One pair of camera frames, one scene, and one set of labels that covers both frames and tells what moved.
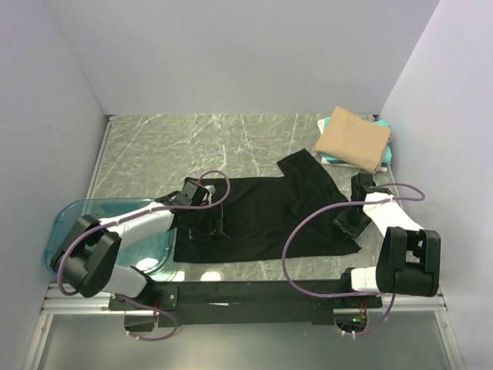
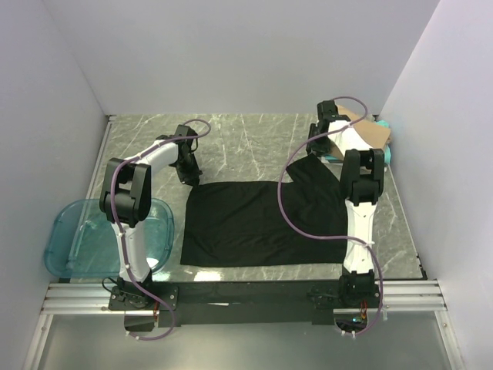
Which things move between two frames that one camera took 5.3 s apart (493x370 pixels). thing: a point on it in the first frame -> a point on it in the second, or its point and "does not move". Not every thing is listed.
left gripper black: [213, 227] -> [192, 178]
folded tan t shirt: [351, 139] does not move
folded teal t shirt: [327, 126] does not move
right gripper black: [341, 221] -> [319, 149]
